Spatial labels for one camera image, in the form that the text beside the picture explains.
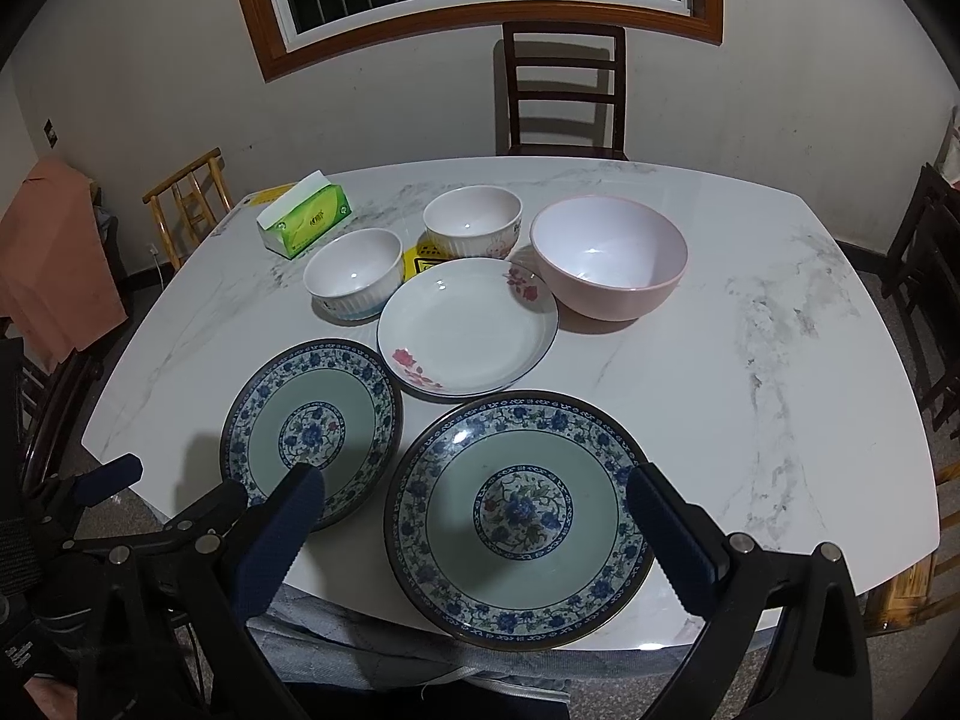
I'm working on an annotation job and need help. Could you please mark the yellow warning sticker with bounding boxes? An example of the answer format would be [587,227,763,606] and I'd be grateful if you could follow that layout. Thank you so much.
[404,232,449,281]

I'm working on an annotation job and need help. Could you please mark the large pink bowl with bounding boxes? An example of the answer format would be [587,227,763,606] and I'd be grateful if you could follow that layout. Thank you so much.
[530,195,690,322]

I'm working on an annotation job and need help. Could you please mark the large blue floral plate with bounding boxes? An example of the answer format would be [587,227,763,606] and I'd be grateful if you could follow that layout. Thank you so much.
[384,390,652,650]

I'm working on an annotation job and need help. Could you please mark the green tissue box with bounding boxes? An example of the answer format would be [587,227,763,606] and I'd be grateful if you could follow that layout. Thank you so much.
[257,171,352,259]

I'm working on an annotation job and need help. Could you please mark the bamboo chair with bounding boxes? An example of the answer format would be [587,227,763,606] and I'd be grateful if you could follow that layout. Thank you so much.
[142,148,235,271]

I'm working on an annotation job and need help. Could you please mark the dark wooden chair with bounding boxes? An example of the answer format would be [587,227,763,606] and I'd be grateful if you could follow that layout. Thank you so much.
[501,20,628,161]

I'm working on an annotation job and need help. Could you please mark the white blue ribbed bowl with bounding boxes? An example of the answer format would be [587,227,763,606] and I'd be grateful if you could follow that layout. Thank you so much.
[302,227,404,322]

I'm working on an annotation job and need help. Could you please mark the dark chair at right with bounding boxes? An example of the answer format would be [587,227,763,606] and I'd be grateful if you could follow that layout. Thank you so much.
[882,164,958,431]

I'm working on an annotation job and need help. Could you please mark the white pink ribbed bowl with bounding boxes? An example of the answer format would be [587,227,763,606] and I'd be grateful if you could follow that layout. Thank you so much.
[423,185,524,260]

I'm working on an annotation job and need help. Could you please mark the pink cloth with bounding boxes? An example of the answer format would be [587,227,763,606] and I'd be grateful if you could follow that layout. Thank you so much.
[2,158,127,371]

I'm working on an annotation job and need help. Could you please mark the white rose plate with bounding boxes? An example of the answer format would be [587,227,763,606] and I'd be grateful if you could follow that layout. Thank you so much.
[377,259,558,400]

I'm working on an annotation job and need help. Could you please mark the small blue floral plate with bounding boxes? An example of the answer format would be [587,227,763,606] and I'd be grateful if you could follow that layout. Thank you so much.
[220,338,404,530]

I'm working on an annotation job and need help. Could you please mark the dark chair at left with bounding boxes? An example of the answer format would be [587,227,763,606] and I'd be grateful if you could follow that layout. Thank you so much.
[2,337,103,504]

